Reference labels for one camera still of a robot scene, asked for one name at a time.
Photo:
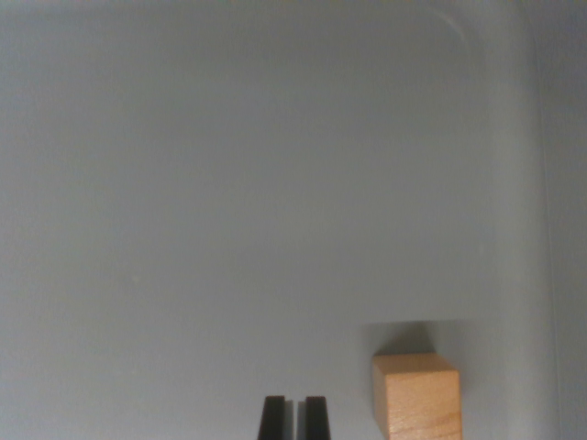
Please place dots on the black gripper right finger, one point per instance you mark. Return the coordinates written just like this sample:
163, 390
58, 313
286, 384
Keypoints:
315, 419

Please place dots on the wooden cube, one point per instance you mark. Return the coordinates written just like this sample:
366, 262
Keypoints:
419, 403

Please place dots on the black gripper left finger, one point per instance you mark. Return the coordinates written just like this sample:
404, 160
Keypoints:
274, 419

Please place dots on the grey plastic tray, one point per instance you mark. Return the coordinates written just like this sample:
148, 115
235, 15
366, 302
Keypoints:
229, 183

